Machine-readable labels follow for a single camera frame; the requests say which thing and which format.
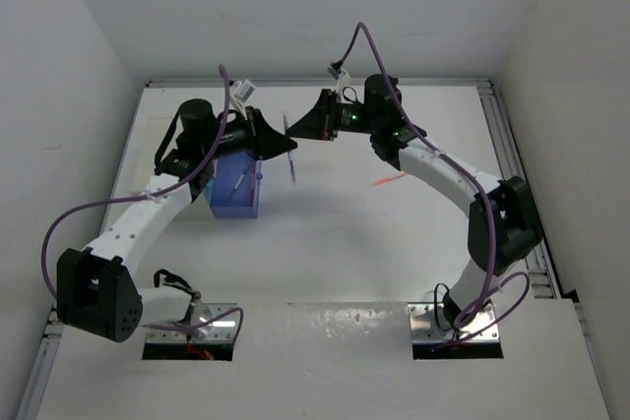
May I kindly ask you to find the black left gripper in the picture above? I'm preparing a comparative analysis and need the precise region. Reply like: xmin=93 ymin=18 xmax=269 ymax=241
xmin=202 ymin=105 xmax=296 ymax=161

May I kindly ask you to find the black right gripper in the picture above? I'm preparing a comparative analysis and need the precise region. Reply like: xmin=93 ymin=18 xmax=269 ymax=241
xmin=285 ymin=90 xmax=379 ymax=142

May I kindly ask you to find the dark blue gel pen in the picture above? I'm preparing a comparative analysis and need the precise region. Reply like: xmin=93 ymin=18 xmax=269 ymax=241
xmin=281 ymin=110 xmax=298 ymax=185

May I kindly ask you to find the blue transparent drawer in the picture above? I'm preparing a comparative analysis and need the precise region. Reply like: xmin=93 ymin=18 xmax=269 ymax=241
xmin=204 ymin=151 xmax=263 ymax=219

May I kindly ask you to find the orange gel pen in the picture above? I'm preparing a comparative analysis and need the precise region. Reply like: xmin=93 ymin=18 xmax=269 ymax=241
xmin=370 ymin=172 xmax=406 ymax=187

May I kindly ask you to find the pink gel pen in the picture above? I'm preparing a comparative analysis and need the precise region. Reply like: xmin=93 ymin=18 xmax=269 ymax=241
xmin=249 ymin=169 xmax=257 ymax=207

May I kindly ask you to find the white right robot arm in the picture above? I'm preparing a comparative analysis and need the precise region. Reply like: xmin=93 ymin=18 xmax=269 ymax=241
xmin=286 ymin=75 xmax=542 ymax=329

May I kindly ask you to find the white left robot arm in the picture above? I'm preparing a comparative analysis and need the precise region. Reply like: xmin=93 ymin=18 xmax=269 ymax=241
xmin=57 ymin=98 xmax=297 ymax=342

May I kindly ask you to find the white drawer cabinet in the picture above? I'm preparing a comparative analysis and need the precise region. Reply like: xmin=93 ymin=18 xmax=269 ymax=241
xmin=129 ymin=118 xmax=215 ymax=221

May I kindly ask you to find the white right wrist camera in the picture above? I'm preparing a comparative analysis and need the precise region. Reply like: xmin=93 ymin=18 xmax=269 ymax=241
xmin=327 ymin=61 xmax=351 ymax=96

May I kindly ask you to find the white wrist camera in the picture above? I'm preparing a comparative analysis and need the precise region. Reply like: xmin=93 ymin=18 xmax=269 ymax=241
xmin=230 ymin=79 xmax=256 ymax=116
xmin=327 ymin=61 xmax=351 ymax=96

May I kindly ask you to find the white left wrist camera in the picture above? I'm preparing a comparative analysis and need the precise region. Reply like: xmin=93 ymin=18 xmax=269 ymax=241
xmin=230 ymin=79 xmax=256 ymax=116

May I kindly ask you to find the aluminium frame rail back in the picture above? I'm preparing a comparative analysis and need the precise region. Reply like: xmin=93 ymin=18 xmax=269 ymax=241
xmin=145 ymin=78 xmax=492 ymax=89

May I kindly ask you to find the aluminium frame rail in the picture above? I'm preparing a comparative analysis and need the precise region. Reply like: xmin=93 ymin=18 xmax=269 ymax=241
xmin=477 ymin=81 xmax=562 ymax=299
xmin=16 ymin=304 xmax=64 ymax=420
xmin=145 ymin=78 xmax=492 ymax=89

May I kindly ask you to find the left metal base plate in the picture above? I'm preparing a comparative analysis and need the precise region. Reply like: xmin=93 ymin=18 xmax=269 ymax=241
xmin=146 ymin=302 xmax=243 ymax=343

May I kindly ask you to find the metal base plate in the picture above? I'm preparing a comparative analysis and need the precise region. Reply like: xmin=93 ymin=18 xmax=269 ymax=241
xmin=408 ymin=302 xmax=500 ymax=345
xmin=146 ymin=302 xmax=243 ymax=343

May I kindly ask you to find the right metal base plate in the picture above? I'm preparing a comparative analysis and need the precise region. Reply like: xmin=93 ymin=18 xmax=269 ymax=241
xmin=408 ymin=302 xmax=500 ymax=345

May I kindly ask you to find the aluminium frame rail right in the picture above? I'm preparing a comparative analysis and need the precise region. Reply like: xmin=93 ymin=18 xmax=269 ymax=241
xmin=477 ymin=81 xmax=562 ymax=299

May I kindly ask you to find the aluminium frame rail left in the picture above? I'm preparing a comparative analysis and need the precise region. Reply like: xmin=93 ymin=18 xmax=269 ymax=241
xmin=16 ymin=304 xmax=64 ymax=420

